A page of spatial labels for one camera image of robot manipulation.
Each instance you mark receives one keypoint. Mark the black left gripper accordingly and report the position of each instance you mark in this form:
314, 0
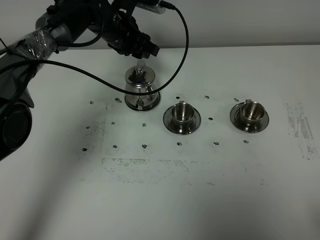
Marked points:
122, 32

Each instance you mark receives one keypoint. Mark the stainless steel teapot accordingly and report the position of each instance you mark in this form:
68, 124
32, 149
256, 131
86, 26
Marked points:
140, 78

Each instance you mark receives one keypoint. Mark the steel teapot saucer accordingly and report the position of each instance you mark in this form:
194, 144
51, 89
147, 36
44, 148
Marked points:
142, 103

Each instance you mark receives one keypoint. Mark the steel saucer left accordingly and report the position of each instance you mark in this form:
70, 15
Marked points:
178, 128

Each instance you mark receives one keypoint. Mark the steel teacup left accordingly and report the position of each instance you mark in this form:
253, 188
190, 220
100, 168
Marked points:
183, 113

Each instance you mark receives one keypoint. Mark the steel teacup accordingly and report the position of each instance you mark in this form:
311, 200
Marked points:
252, 112
183, 113

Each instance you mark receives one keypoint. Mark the steel saucer right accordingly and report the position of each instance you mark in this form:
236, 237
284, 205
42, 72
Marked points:
240, 125

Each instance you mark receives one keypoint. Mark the steel teacup right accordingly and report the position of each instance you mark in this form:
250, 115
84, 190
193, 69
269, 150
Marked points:
252, 112

